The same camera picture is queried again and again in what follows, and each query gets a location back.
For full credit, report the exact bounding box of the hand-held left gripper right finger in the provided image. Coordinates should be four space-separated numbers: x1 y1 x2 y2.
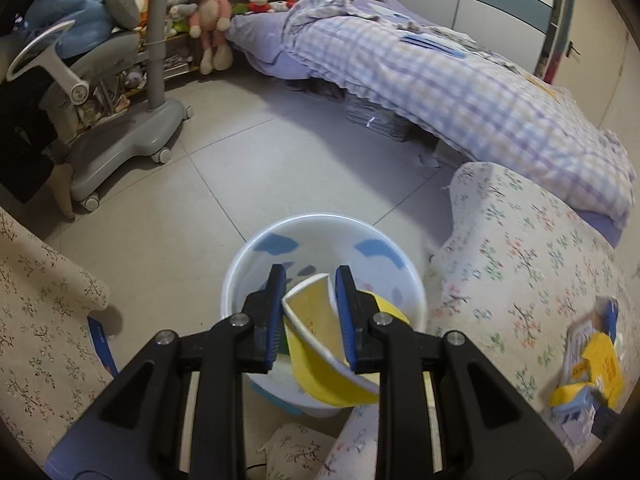
334 265 573 480

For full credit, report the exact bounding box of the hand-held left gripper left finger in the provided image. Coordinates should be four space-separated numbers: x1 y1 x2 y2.
44 263 288 480

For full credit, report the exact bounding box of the yellow paper cup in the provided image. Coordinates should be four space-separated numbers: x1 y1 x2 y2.
281 273 411 407

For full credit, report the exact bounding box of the white plastic bin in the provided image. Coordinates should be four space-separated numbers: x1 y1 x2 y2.
221 214 428 418

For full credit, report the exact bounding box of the blue white carton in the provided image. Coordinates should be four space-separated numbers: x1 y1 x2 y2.
560 297 621 386

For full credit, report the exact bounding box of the floral cushion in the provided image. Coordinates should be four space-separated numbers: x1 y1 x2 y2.
263 422 337 480

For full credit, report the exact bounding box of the floral tablecloth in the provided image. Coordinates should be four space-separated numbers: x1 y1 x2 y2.
320 161 640 480

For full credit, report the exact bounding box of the blue flat box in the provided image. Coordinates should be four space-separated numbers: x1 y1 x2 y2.
87 315 120 378

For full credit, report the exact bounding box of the storage box under bed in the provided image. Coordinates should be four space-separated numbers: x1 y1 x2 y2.
345 87 416 143

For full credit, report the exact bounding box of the grey study chair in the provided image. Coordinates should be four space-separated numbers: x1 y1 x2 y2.
5 0 193 211

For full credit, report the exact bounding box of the floral seat cover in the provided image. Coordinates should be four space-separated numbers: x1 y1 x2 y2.
0 207 118 461

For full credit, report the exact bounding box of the plaid blanket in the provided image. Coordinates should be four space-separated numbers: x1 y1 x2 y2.
285 0 638 226

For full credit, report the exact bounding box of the beige wooden leg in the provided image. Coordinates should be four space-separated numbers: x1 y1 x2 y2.
50 164 77 221

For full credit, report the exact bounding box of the yellow snack packet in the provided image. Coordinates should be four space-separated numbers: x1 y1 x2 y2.
550 332 626 408

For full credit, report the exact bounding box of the low toy shelf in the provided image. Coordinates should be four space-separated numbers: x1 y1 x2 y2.
125 0 197 107

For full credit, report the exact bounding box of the bed with checked blanket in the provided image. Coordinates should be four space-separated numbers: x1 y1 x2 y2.
227 0 626 248

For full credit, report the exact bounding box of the blue paper card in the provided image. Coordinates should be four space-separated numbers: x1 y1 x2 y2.
400 32 466 58

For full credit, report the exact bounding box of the white paper sheet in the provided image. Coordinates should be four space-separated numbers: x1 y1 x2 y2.
370 2 421 28

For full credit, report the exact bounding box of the pink monkey plush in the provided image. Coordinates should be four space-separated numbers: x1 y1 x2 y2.
181 0 236 76

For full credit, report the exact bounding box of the black garment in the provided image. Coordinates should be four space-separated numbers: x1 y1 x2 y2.
0 35 61 206

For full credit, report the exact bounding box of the cream door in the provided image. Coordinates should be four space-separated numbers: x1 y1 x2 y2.
535 0 631 126

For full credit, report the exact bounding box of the blue cloth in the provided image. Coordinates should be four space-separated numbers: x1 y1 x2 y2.
22 0 118 56

